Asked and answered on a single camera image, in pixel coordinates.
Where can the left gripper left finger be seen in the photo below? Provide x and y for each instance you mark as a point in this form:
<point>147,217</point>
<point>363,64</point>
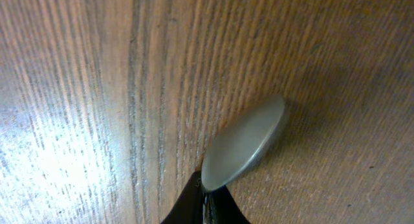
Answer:
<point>188,209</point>

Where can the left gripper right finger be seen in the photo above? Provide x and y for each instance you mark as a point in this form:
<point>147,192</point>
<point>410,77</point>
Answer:
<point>220,208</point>

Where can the small steel teaspoon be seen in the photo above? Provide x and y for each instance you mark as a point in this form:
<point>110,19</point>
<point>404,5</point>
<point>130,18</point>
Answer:
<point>243,143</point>

